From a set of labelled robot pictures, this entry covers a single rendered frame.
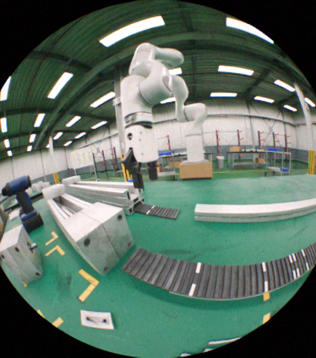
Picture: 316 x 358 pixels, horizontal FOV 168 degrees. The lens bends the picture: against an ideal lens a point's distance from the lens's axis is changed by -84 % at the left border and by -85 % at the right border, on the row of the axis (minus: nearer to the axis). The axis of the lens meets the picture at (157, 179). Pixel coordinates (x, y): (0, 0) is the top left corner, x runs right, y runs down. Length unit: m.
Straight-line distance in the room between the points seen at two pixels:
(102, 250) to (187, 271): 0.13
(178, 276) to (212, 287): 0.05
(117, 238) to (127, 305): 0.12
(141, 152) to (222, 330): 0.36
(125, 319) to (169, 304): 0.06
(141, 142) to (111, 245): 0.23
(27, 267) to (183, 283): 0.30
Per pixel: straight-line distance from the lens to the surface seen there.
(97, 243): 0.18
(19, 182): 0.55
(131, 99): 0.30
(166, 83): 0.28
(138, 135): 0.26
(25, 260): 0.30
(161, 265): 0.17
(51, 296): 0.28
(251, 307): 0.21
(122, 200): 0.34
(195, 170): 0.69
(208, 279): 0.16
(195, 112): 0.76
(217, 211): 0.29
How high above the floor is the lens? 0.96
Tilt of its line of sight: 14 degrees down
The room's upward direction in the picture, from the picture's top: 8 degrees counter-clockwise
